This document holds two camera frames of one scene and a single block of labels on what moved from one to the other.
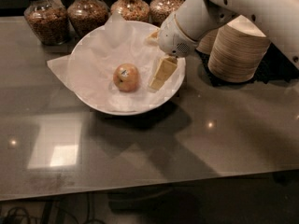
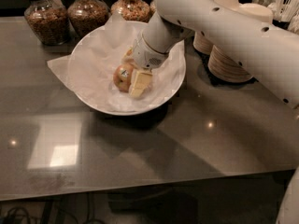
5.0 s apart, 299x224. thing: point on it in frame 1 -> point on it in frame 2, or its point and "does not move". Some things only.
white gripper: x=172 y=38 -> x=146 y=54
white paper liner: x=92 y=63 does not move
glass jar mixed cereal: x=129 y=6 does not move
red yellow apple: x=126 y=77 does not move
